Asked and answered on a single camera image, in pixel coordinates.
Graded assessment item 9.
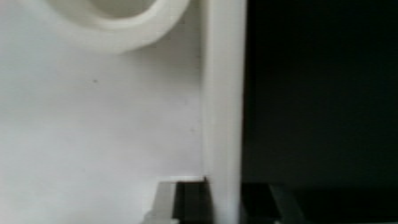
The white square tabletop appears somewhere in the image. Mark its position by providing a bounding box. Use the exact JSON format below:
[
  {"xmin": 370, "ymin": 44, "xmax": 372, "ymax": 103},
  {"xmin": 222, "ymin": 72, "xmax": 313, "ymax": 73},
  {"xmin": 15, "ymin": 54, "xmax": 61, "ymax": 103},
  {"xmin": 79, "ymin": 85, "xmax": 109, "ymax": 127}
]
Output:
[{"xmin": 0, "ymin": 0, "xmax": 247, "ymax": 224}]

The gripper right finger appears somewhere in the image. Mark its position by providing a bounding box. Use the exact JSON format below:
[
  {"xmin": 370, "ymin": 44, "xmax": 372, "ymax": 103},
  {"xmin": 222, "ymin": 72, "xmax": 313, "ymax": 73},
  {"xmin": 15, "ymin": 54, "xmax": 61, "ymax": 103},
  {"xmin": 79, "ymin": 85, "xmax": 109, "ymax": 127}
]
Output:
[{"xmin": 240, "ymin": 183, "xmax": 308, "ymax": 224}]

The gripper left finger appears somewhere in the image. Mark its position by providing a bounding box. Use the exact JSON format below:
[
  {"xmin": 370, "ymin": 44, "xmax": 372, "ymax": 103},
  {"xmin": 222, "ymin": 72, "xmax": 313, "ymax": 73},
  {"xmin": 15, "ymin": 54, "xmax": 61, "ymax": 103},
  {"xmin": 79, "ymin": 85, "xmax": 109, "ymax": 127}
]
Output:
[{"xmin": 141, "ymin": 181, "xmax": 212, "ymax": 224}]

